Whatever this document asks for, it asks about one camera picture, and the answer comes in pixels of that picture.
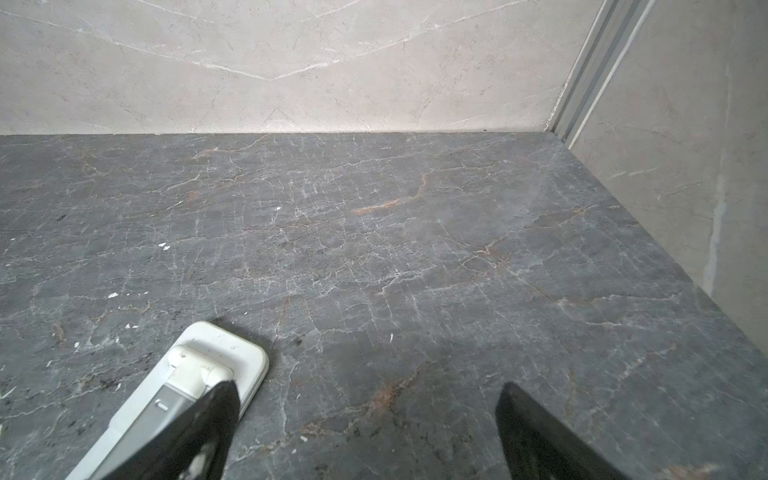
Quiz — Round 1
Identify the white folding phone stand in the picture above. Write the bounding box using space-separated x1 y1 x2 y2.
68 321 269 479

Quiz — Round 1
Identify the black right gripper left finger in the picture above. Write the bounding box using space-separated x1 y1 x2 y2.
105 380 240 480

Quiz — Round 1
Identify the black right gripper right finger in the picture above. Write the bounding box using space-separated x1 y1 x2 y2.
495 382 627 479

